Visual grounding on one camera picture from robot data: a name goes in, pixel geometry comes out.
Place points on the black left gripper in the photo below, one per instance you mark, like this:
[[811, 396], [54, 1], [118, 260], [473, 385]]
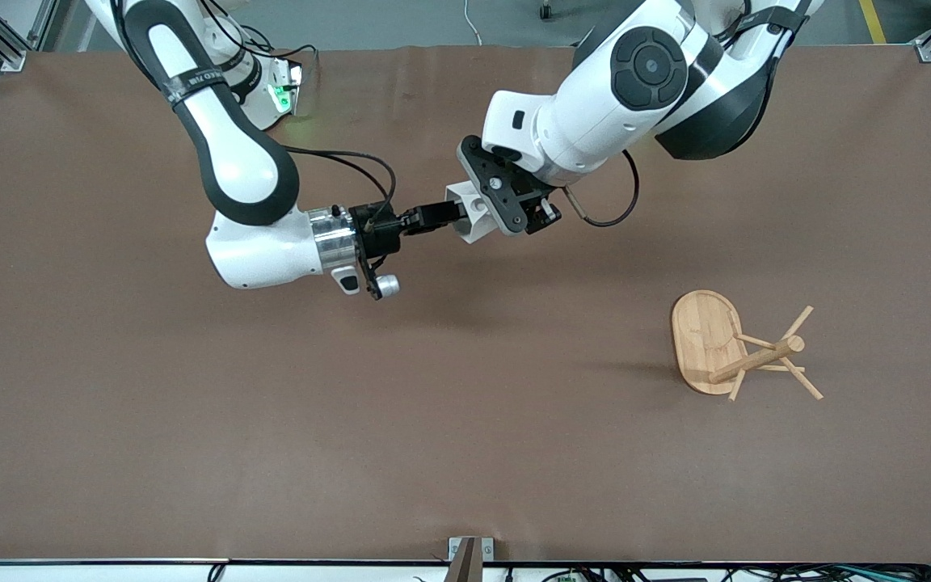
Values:
[[547, 212]]

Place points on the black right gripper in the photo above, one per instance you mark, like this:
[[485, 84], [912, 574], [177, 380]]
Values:
[[372, 224]]

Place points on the white faceted cup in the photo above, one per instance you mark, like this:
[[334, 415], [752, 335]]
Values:
[[459, 198]]

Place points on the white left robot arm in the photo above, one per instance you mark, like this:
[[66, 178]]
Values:
[[579, 121]]

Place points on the wooden cup rack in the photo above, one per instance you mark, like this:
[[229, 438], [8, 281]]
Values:
[[704, 339]]

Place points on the brown table cover sheet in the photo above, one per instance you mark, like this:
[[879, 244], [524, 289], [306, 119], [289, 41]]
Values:
[[465, 404]]

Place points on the black caster wheel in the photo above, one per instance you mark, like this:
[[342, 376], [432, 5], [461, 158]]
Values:
[[546, 10]]

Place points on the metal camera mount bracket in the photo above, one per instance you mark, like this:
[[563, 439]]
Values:
[[469, 554]]

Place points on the upright aluminium frame post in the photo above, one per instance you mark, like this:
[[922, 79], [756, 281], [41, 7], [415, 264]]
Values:
[[44, 20]]

